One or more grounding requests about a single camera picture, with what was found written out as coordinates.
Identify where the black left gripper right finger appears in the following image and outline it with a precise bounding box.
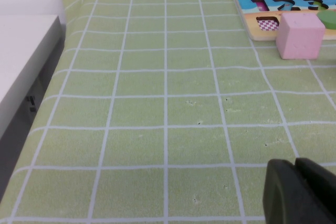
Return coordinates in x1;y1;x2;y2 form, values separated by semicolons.
294;157;336;224

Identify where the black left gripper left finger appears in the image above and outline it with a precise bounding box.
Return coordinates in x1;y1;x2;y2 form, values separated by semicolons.
262;158;334;224

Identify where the green circle piece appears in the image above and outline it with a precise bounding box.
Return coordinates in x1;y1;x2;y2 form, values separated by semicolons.
316;10;336;29

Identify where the white side table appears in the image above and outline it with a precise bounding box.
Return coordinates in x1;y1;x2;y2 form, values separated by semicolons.
0;14;66;200

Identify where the green checkered tablecloth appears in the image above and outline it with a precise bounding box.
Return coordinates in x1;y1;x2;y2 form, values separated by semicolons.
0;0;336;224

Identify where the pink cube block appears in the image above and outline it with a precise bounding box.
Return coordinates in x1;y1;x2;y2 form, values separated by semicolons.
275;12;326;60

